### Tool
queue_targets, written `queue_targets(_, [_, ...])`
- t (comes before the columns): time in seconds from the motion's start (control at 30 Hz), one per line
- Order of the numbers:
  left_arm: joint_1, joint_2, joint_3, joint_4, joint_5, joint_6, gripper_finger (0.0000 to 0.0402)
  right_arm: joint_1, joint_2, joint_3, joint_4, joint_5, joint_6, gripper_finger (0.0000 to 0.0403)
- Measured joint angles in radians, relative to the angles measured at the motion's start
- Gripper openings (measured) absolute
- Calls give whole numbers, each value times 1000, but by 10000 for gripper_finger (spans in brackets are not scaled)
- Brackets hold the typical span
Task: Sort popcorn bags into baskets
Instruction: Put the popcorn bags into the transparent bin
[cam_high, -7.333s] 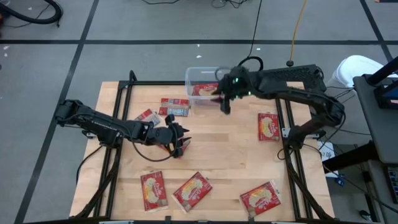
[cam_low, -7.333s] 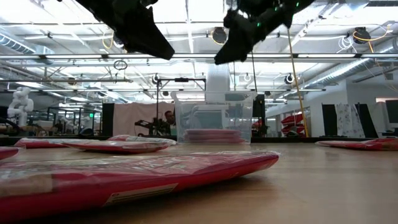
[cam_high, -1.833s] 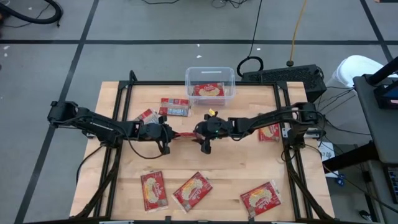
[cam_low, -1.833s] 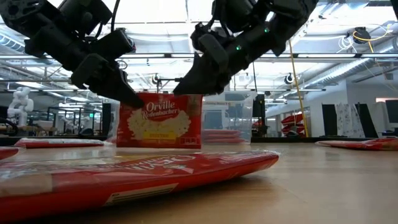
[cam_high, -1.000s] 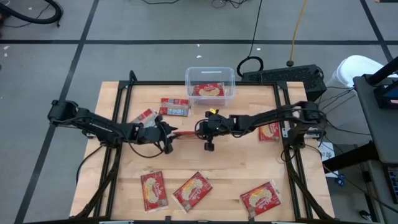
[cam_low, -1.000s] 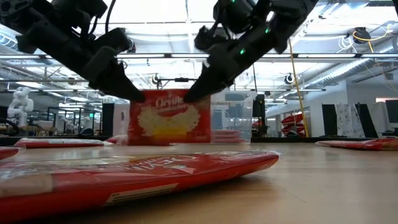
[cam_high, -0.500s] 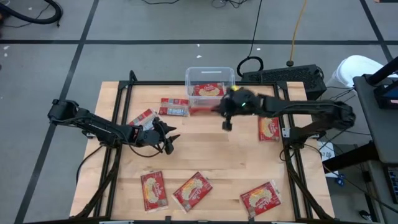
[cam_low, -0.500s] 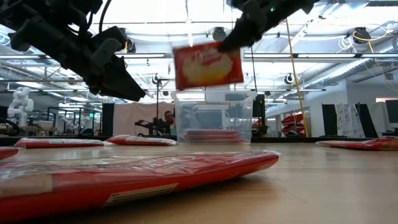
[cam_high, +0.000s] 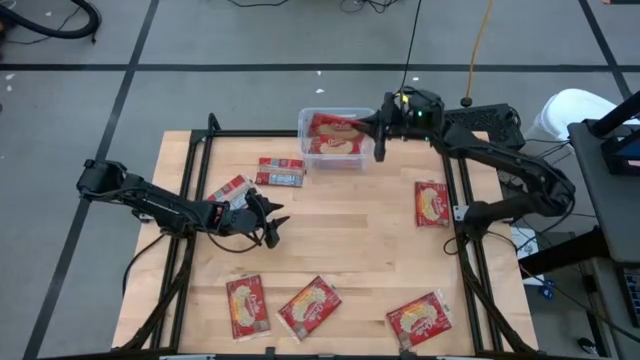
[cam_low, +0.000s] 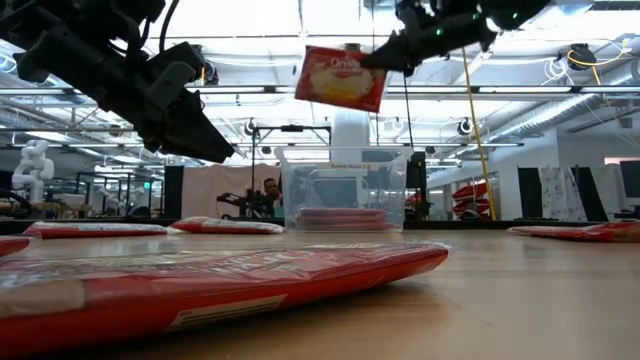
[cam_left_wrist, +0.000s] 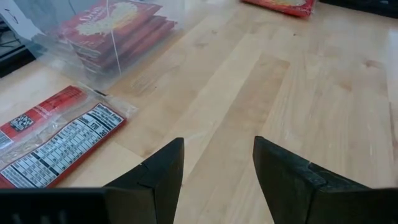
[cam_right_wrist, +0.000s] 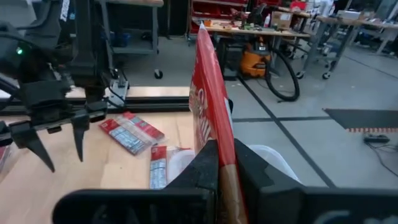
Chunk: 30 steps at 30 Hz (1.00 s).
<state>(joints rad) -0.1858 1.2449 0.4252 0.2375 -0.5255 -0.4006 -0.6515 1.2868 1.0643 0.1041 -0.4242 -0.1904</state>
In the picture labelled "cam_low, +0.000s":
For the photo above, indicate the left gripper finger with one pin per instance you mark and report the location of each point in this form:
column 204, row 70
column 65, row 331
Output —
column 200, row 127
column 165, row 142

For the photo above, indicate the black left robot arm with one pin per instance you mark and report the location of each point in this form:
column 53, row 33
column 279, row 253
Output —
column 75, row 15

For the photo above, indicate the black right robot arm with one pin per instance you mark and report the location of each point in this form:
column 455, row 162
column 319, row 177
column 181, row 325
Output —
column 515, row 10

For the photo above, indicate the black background robot arm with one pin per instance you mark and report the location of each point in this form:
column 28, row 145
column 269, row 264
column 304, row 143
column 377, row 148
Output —
column 245, row 202

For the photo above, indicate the black upright panel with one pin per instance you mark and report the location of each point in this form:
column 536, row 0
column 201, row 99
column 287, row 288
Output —
column 590, row 192
column 173, row 192
column 530, row 192

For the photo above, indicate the beige curtain partition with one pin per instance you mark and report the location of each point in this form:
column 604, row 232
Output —
column 225, row 185

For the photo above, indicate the white building column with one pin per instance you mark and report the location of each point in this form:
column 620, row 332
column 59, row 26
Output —
column 350, row 127

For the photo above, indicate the person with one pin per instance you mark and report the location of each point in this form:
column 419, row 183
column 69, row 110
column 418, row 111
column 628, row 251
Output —
column 272, row 195

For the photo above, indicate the white robot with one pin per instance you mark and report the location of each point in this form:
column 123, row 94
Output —
column 32, row 165

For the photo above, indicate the clear plastic storage bin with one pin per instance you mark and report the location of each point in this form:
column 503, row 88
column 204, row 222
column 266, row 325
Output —
column 345, row 185

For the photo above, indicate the background wooden table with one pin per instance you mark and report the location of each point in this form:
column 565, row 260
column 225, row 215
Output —
column 45, row 206

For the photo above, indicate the white patterned cloth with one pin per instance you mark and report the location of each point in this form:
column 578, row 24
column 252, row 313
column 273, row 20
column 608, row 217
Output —
column 555, row 192

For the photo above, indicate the dark monitor screen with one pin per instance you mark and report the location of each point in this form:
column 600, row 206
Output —
column 631, row 179

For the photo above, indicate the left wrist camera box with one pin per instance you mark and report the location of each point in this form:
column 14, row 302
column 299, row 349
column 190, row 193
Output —
column 172, row 80

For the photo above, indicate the black workstation frame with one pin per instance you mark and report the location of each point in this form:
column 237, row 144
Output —
column 128, row 192

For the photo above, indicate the black camera stand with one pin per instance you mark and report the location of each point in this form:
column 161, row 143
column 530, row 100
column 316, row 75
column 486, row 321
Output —
column 292, row 128

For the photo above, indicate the silver ventilation duct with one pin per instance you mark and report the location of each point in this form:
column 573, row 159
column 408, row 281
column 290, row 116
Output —
column 550, row 117

